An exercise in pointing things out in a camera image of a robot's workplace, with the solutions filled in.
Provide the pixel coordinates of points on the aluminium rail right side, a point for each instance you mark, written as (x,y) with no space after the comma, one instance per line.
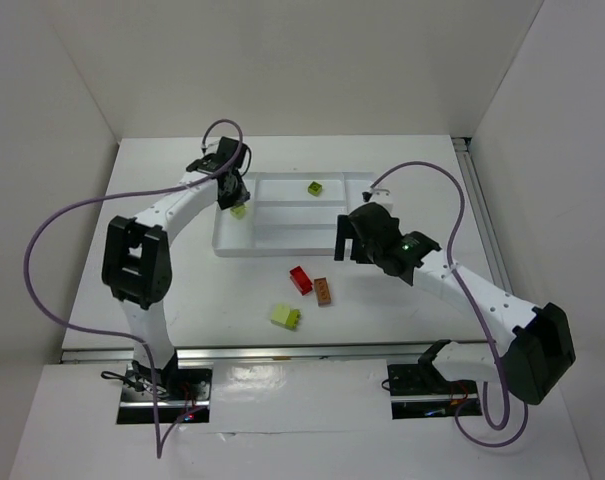
(497,267)

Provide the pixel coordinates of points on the aluminium rail front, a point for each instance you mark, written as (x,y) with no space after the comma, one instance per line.
(256,353)

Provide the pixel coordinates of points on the aluminium rail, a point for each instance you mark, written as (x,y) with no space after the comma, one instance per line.
(497,267)
(256,353)

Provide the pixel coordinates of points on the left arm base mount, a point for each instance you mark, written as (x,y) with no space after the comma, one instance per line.
(190,397)

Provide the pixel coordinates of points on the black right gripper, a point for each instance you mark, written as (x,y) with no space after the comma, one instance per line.
(350,238)

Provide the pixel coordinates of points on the orange lego brick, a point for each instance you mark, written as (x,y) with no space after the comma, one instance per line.
(322,291)

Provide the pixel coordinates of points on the lime green square lego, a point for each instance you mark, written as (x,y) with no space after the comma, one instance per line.
(238,211)

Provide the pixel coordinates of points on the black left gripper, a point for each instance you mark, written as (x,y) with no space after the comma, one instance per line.
(231,193)

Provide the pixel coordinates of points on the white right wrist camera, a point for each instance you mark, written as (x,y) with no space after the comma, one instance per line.
(380,196)

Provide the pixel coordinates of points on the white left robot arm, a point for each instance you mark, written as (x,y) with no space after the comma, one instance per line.
(137,264)

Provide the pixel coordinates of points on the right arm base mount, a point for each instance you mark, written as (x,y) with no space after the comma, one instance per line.
(418,391)

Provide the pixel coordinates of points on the pale and lime green lego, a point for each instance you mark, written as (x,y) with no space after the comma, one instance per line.
(284,316)

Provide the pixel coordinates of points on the red lego brick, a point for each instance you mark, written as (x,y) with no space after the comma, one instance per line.
(301,280)

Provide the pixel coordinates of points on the white divided sorting tray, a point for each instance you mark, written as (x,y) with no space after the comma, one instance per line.
(283,219)

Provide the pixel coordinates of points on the dark green square lego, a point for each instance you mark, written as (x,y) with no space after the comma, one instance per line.
(315,189)

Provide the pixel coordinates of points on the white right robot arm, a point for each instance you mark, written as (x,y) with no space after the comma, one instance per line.
(531,346)

